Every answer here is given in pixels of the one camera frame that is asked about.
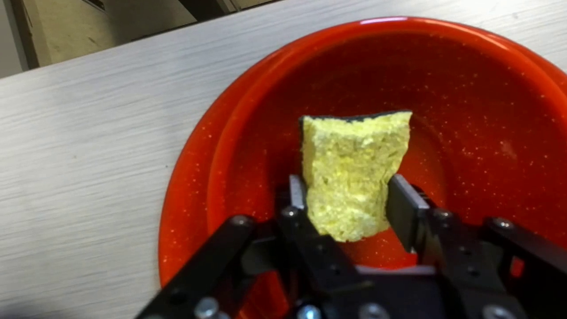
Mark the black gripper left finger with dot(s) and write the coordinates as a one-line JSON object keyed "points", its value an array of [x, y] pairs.
{"points": [[298, 200]]}

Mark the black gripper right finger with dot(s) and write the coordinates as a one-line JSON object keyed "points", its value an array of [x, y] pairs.
{"points": [[414, 218]]}

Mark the yellow sponge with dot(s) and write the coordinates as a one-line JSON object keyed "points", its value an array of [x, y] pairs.
{"points": [[352, 177]]}

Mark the red plate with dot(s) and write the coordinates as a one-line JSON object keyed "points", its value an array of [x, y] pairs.
{"points": [[183, 200]]}

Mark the red bowl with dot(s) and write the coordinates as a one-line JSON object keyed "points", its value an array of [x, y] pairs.
{"points": [[472, 117]]}

